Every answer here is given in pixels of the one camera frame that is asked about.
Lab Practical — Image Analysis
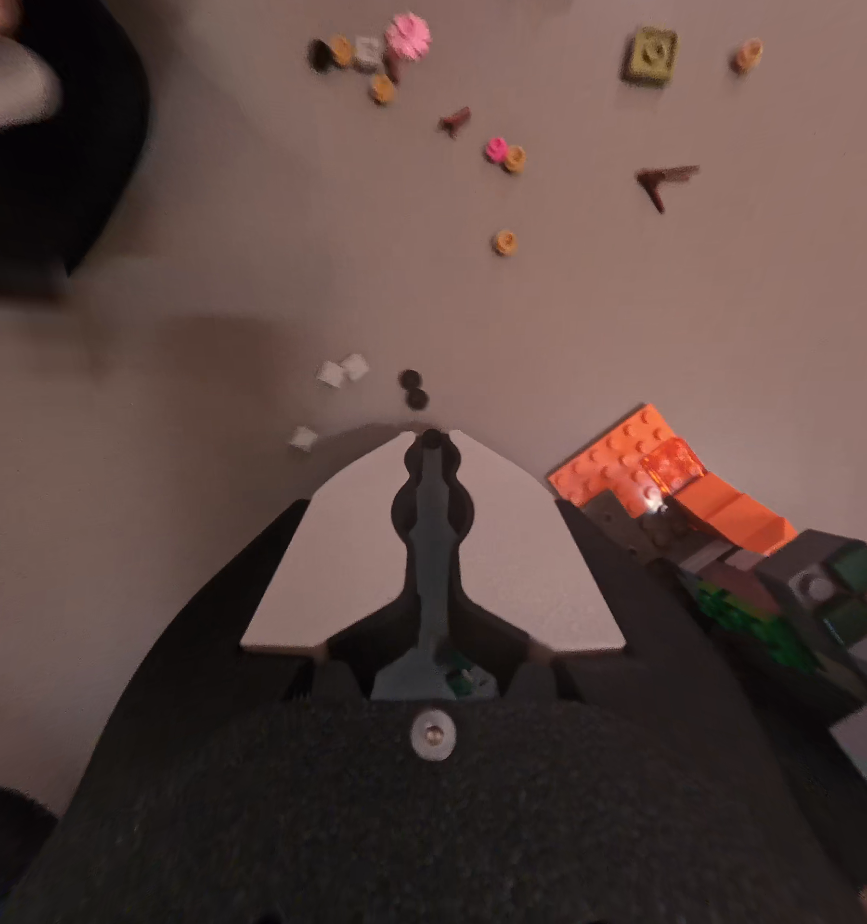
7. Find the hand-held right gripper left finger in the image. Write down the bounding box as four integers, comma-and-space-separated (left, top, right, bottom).
240, 431, 423, 664

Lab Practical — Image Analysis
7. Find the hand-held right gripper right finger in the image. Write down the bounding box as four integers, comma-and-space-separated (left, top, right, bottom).
439, 429, 628, 664

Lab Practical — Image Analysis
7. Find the grey desk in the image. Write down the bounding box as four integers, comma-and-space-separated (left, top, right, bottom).
0, 0, 867, 817

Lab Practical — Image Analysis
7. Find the black mesh office chair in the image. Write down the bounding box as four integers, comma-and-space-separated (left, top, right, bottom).
0, 783, 60, 924
0, 0, 151, 298

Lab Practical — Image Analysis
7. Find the multicoloured brick model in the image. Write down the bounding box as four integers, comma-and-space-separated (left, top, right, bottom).
444, 403, 867, 730

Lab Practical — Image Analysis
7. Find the pink flower piece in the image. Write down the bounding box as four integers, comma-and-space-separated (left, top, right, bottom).
385, 12, 433, 62

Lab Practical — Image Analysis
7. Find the large brown branch piece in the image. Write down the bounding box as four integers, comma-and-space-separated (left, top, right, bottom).
635, 166, 701, 215

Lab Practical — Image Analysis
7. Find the olive square plate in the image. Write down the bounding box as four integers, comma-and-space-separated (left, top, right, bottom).
623, 27, 680, 86

